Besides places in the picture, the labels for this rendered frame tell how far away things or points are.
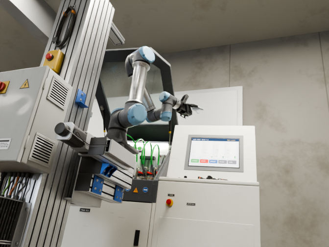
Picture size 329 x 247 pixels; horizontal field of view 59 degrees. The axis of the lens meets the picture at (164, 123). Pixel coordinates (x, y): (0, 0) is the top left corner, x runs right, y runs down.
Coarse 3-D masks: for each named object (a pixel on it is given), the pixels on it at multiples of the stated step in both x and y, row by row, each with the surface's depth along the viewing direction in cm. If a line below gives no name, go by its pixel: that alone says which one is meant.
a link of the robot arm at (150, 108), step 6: (126, 60) 192; (126, 66) 194; (126, 72) 198; (132, 72) 195; (144, 90) 198; (144, 96) 198; (144, 102) 199; (150, 102) 199; (150, 108) 199; (150, 114) 200; (150, 120) 201; (156, 120) 199
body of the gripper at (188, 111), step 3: (180, 105) 202; (183, 105) 206; (186, 105) 207; (180, 108) 202; (183, 108) 206; (186, 108) 206; (189, 108) 208; (177, 111) 203; (180, 111) 204; (183, 111) 206; (186, 111) 206; (189, 111) 206; (180, 114) 208; (183, 114) 206; (186, 114) 208; (189, 114) 207; (183, 117) 210
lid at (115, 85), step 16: (128, 48) 237; (112, 64) 247; (160, 64) 236; (112, 80) 257; (128, 80) 253; (160, 80) 247; (96, 96) 268; (112, 96) 267; (128, 96) 263; (176, 112) 263; (128, 128) 284; (144, 128) 279; (160, 128) 275
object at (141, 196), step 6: (132, 180) 215; (138, 180) 214; (144, 180) 213; (150, 180) 212; (132, 186) 214; (138, 186) 213; (144, 186) 211; (150, 186) 211; (126, 192) 213; (132, 192) 212; (138, 192) 211; (150, 192) 209; (126, 198) 211; (132, 198) 210; (138, 198) 209; (144, 198) 208; (150, 198) 207
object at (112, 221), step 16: (80, 208) 215; (96, 208) 213; (112, 208) 210; (128, 208) 207; (144, 208) 205; (80, 224) 210; (96, 224) 208; (112, 224) 205; (128, 224) 203; (144, 224) 200; (64, 240) 208; (80, 240) 205; (96, 240) 203; (112, 240) 201; (128, 240) 198; (144, 240) 196
